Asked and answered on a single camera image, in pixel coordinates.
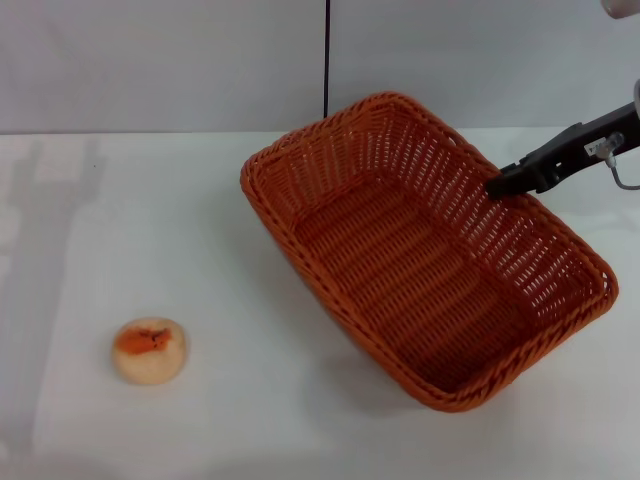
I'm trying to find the orange woven wicker basket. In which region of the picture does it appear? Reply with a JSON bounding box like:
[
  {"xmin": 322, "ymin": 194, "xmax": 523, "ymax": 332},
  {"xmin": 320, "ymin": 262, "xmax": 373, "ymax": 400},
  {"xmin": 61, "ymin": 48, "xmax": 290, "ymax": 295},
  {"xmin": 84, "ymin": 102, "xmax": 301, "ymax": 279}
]
[{"xmin": 239, "ymin": 90, "xmax": 620, "ymax": 414}]

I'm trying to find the round bread bun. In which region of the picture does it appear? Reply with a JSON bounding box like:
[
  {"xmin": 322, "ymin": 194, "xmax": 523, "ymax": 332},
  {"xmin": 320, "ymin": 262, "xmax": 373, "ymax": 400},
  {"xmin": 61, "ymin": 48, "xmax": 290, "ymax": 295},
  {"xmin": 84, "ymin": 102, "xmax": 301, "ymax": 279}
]
[{"xmin": 110, "ymin": 316, "xmax": 191, "ymax": 386}]

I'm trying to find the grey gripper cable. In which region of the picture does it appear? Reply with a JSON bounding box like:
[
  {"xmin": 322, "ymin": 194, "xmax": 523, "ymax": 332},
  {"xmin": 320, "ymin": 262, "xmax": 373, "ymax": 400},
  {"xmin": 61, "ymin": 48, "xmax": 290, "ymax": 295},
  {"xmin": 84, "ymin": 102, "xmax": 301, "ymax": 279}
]
[{"xmin": 594, "ymin": 131, "xmax": 640, "ymax": 191}]

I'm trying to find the dark vertical wall strip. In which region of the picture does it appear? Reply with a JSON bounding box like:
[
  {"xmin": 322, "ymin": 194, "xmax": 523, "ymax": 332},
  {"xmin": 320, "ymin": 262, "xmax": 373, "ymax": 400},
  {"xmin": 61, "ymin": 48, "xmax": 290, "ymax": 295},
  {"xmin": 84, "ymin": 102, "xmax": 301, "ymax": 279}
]
[{"xmin": 322, "ymin": 0, "xmax": 334, "ymax": 117}]

